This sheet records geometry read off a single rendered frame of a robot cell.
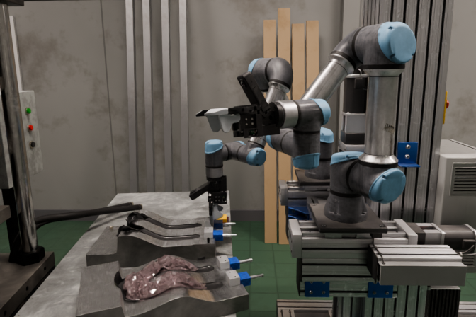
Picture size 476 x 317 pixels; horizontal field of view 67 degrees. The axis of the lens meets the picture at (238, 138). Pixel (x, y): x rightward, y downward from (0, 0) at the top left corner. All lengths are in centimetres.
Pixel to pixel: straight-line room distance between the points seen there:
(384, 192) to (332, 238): 28
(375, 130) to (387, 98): 10
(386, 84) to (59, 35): 337
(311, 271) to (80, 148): 309
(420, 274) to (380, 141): 44
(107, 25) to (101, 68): 41
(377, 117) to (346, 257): 51
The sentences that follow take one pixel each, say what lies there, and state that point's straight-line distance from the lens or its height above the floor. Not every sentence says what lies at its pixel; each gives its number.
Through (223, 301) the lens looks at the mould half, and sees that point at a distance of 123.
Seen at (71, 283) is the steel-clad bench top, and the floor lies 80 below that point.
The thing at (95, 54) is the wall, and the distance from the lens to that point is 386.
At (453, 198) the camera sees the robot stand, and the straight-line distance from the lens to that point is 159.
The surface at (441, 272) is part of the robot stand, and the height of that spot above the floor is 93.
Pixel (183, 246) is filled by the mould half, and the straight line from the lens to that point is 148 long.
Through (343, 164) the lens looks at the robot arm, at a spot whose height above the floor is 124.
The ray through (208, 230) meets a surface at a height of 92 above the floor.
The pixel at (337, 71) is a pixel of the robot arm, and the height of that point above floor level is 155.
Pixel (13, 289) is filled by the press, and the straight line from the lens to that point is 163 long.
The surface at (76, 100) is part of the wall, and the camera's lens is 397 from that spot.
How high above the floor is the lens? 156
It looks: 11 degrees down
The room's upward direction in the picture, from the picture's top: 1 degrees counter-clockwise
